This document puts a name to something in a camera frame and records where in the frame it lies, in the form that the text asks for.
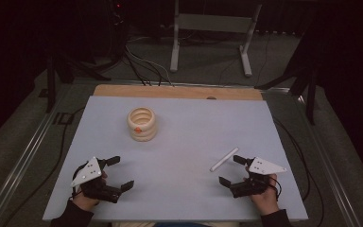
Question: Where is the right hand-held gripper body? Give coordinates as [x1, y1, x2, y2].
[229, 156, 287, 200]

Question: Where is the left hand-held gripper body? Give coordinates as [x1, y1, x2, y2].
[70, 156, 123, 204]

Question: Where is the white pen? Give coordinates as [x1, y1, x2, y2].
[209, 147, 240, 173]

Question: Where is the cream ringed pen holder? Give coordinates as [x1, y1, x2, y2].
[126, 106, 158, 143]

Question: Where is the person's left hand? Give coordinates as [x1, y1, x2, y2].
[72, 189, 101, 212]

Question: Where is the person's right hand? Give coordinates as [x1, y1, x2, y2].
[251, 173, 281, 217]

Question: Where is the light blue table mat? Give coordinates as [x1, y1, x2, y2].
[42, 95, 309, 222]

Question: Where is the black tripod stand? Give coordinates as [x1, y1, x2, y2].
[44, 51, 112, 114]
[254, 29, 321, 126]

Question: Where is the grey metal stand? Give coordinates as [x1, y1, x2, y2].
[169, 0, 263, 79]

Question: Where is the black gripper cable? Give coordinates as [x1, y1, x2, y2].
[268, 176, 283, 201]

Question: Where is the black floor cable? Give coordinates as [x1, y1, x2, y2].
[1, 107, 86, 227]
[273, 116, 326, 227]

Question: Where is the aluminium floor rail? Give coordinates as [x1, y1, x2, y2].
[0, 91, 72, 227]
[294, 93, 363, 227]

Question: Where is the white floor cable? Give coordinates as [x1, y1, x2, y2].
[125, 45, 174, 87]

